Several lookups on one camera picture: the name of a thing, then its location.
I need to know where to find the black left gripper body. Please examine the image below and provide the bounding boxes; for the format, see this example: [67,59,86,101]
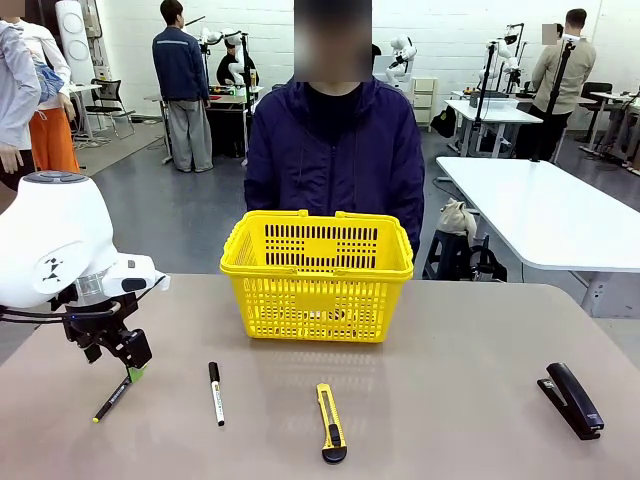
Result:
[62,294,139,347]

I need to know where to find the black pen yellow tips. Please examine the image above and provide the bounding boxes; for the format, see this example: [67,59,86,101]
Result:
[91,372,136,424]

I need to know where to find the black stapler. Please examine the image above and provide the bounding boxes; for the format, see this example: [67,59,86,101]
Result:
[536,362,605,442]

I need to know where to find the person's left forearm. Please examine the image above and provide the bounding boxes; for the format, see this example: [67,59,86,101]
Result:
[399,207,427,262]

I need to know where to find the yellow plastic shopping basket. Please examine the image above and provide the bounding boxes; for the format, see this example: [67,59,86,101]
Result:
[219,209,415,345]

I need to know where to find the person in purple jacket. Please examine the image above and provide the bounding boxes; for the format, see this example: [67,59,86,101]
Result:
[243,74,427,262]

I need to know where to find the white marker black cap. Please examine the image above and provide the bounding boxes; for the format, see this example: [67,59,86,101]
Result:
[207,361,226,428]

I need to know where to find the mannequin with orange pants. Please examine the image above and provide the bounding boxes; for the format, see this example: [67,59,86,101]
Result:
[22,19,82,175]

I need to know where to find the yellow black utility knife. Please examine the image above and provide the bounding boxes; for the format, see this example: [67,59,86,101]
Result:
[315,383,348,464]

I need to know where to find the black mesh chair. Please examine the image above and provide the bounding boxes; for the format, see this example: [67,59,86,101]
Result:
[84,78,137,141]

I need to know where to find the man navy jacket grey trousers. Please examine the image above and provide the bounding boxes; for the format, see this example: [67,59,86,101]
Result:
[152,0,215,174]

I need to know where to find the white standing air conditioner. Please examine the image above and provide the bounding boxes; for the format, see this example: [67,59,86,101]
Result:
[54,0,95,85]

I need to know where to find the black stool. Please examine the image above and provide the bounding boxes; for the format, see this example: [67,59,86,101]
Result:
[422,229,472,282]

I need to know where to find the beige cloth bag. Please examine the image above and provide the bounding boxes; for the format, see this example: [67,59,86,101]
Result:
[438,198,478,239]

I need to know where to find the white drawer cabinet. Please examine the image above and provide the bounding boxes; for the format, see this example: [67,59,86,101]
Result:
[410,77,440,132]

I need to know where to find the black bag on floor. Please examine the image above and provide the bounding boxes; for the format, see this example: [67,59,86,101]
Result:
[429,106,457,139]

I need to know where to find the thin black tripod stand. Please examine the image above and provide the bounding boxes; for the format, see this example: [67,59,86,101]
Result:
[472,42,497,154]

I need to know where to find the large white table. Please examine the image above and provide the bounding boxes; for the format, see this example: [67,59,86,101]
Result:
[435,156,640,317]

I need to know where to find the white background desk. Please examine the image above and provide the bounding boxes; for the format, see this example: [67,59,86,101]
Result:
[443,98,544,158]

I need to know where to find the tall black tripod stand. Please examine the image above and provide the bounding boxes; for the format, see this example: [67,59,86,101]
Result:
[529,39,584,164]

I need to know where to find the man in beige jacket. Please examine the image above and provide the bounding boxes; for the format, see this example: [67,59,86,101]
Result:
[514,8,598,162]

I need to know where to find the black office chair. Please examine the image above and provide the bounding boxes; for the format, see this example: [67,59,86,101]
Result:
[581,81,614,144]

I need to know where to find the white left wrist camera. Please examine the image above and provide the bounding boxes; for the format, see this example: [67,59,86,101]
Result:
[102,253,172,298]

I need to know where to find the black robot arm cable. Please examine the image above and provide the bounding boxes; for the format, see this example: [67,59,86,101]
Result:
[0,305,122,325]

